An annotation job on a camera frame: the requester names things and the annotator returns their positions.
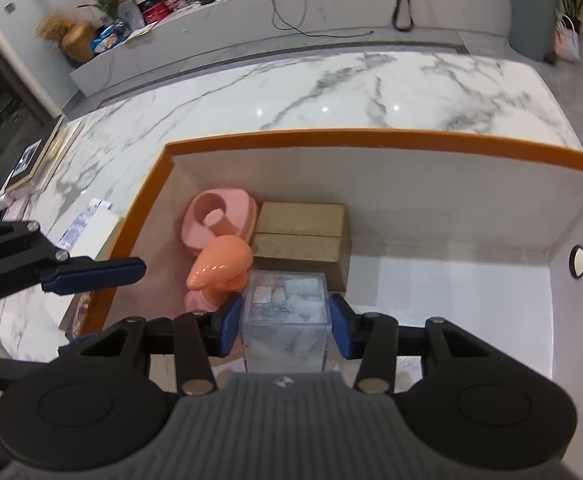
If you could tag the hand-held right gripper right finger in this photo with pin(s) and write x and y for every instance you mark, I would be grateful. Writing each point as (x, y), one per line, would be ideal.
(344, 327)

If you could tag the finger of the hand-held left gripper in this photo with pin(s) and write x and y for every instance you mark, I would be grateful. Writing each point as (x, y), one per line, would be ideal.
(96, 272)
(16, 366)

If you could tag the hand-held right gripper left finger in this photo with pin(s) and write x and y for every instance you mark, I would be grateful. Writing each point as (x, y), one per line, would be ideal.
(231, 327)

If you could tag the clear acrylic box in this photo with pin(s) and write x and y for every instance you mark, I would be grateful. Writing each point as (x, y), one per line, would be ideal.
(286, 330)

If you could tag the white box with orange rim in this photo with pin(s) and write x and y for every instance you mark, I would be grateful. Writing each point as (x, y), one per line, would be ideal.
(421, 200)

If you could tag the white printed leaflet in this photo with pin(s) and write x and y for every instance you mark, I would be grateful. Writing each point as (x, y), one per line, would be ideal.
(91, 225)

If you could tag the orange-pink cone-shaped toy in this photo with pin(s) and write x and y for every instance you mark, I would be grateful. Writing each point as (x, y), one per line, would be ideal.
(221, 260)

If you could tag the beige cardboard box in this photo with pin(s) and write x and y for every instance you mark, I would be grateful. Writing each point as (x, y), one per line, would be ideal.
(296, 247)
(301, 217)

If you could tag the golden vase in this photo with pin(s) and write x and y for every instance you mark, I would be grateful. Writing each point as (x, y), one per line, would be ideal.
(78, 42)

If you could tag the blue packet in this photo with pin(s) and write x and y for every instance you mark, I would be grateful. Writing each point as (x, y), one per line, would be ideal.
(106, 37)

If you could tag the dried grass bunch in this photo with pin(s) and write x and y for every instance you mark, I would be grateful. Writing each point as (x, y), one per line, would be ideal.
(51, 25)

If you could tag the red box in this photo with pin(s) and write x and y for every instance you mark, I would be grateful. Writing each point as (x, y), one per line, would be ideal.
(155, 12)

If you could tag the marble bench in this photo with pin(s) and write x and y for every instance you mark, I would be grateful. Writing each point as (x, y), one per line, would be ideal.
(221, 30)

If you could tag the pastel woven bag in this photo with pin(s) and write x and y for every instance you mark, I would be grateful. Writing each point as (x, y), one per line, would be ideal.
(566, 40)

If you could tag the grey trash bin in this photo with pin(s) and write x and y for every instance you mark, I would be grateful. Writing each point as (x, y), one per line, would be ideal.
(534, 15)

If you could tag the wooden picture frame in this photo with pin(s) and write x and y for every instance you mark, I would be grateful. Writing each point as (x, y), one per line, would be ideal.
(46, 155)

